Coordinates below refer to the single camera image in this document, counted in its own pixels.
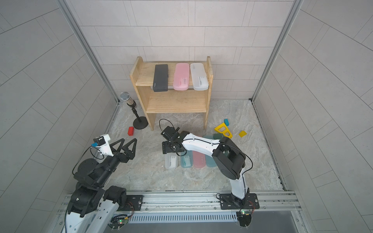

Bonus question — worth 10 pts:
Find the red small block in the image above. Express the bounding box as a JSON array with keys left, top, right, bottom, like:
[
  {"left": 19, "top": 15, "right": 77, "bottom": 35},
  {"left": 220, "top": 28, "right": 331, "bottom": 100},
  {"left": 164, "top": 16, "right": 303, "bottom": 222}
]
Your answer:
[{"left": 127, "top": 126, "right": 135, "bottom": 136}]

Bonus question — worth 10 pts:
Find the wooden two-tier shelf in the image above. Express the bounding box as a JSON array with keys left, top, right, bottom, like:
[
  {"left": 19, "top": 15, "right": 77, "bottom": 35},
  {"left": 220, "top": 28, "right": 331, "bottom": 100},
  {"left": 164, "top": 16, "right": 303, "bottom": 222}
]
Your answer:
[{"left": 129, "top": 56, "right": 214, "bottom": 130}]

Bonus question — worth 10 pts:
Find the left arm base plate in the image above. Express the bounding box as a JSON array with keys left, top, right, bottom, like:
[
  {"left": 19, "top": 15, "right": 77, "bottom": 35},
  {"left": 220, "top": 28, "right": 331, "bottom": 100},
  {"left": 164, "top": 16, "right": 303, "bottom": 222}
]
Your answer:
[{"left": 117, "top": 195, "right": 144, "bottom": 212}]

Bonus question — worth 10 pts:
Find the black pencil case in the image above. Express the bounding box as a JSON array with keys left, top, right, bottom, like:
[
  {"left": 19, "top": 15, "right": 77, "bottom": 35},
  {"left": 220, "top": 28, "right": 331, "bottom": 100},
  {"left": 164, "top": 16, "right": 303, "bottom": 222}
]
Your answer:
[{"left": 153, "top": 64, "right": 169, "bottom": 92}]

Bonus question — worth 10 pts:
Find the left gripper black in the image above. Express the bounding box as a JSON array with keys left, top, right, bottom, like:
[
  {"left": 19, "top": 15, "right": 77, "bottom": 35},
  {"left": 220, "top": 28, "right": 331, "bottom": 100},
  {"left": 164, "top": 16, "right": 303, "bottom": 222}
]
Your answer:
[{"left": 96, "top": 137, "right": 138, "bottom": 187}]

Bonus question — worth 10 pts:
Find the aluminium mounting rail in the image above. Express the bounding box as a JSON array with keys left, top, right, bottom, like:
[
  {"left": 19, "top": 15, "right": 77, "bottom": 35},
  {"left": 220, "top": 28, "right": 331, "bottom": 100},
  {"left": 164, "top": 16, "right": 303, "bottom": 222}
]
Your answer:
[{"left": 56, "top": 190, "right": 302, "bottom": 216}]

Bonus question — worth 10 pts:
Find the teal small block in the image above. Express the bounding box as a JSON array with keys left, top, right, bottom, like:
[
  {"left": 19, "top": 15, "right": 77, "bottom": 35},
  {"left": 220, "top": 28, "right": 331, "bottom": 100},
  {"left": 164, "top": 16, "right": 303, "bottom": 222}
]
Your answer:
[{"left": 224, "top": 118, "right": 230, "bottom": 126}]

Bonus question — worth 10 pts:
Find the clear white pencil case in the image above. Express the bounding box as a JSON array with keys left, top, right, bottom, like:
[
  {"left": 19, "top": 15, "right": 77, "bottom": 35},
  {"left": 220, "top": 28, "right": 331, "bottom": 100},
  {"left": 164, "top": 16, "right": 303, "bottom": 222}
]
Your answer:
[
  {"left": 165, "top": 153, "right": 178, "bottom": 170},
  {"left": 190, "top": 63, "right": 209, "bottom": 91}
]

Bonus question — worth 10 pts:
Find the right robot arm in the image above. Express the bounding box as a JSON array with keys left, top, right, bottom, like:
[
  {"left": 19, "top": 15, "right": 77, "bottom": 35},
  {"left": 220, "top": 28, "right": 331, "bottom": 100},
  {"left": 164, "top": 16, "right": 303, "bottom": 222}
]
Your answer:
[{"left": 161, "top": 126, "right": 249, "bottom": 201}]

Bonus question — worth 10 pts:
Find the pink pencil case top shelf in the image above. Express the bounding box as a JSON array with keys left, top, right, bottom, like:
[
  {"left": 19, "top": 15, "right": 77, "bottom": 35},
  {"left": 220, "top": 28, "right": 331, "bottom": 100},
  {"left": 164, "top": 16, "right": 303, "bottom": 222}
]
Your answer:
[{"left": 173, "top": 63, "right": 190, "bottom": 91}]

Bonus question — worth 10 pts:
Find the silver microphone on stand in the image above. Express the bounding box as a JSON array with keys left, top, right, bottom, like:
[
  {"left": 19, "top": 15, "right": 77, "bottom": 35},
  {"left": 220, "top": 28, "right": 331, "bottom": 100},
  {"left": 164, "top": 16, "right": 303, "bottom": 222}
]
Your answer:
[{"left": 120, "top": 92, "right": 148, "bottom": 130}]

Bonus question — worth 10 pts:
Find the circuit board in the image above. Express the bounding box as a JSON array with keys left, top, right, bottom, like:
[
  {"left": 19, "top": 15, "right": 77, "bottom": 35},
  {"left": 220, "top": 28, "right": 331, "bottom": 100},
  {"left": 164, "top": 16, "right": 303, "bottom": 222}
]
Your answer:
[
  {"left": 236, "top": 210, "right": 252, "bottom": 228},
  {"left": 108, "top": 214, "right": 129, "bottom": 231}
]

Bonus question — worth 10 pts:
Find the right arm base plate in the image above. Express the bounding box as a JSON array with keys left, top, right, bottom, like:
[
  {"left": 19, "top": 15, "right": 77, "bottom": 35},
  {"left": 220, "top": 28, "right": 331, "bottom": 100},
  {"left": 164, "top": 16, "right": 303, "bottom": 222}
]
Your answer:
[{"left": 216, "top": 193, "right": 260, "bottom": 210}]

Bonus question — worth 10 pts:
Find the right circuit board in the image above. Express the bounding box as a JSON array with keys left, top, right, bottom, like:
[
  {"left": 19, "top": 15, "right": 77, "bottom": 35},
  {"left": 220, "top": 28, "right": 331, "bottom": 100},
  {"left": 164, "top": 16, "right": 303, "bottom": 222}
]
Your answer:
[{"left": 236, "top": 210, "right": 252, "bottom": 228}]

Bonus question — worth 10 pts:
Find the left circuit board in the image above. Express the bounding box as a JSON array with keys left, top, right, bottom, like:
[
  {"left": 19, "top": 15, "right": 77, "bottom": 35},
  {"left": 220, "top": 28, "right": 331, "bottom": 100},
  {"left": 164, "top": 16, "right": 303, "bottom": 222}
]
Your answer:
[{"left": 108, "top": 214, "right": 129, "bottom": 231}]

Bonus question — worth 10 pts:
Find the light blue pencil case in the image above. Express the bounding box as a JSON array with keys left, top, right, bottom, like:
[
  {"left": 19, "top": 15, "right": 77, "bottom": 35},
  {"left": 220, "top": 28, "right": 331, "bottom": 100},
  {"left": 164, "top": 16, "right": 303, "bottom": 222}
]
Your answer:
[{"left": 204, "top": 135, "right": 217, "bottom": 168}]

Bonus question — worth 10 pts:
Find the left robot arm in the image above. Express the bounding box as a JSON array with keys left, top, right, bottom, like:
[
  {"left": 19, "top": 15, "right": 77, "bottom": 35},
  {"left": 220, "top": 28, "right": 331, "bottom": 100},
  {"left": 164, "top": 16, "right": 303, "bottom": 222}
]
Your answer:
[{"left": 63, "top": 135, "right": 143, "bottom": 233}]

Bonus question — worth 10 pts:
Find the yellow triangle block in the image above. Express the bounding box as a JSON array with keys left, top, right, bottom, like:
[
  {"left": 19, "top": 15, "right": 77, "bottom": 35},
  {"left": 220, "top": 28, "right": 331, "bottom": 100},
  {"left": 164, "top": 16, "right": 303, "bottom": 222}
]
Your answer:
[{"left": 214, "top": 122, "right": 233, "bottom": 138}]

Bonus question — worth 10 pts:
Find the pink pencil case shelf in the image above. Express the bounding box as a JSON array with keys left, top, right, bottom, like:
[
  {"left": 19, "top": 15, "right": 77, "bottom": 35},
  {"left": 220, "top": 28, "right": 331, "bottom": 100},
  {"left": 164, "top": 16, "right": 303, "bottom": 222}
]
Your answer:
[
  {"left": 173, "top": 63, "right": 190, "bottom": 91},
  {"left": 192, "top": 151, "right": 206, "bottom": 169}
]

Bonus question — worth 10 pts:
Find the yellow flat square block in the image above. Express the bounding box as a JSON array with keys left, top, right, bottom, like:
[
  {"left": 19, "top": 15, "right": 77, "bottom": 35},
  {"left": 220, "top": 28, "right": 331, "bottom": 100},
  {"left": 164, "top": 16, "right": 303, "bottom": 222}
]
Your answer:
[{"left": 239, "top": 131, "right": 247, "bottom": 137}]

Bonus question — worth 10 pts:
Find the dark green pencil case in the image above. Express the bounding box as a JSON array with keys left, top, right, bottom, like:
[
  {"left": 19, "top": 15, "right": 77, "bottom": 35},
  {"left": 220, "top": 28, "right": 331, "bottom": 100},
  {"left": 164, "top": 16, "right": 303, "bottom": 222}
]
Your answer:
[{"left": 213, "top": 133, "right": 224, "bottom": 140}]

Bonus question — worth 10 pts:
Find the teal pencil case with label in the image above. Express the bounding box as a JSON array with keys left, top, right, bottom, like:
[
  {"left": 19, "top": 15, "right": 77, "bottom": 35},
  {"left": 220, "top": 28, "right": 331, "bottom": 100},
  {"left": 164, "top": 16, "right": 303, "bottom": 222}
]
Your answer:
[{"left": 181, "top": 150, "right": 193, "bottom": 169}]

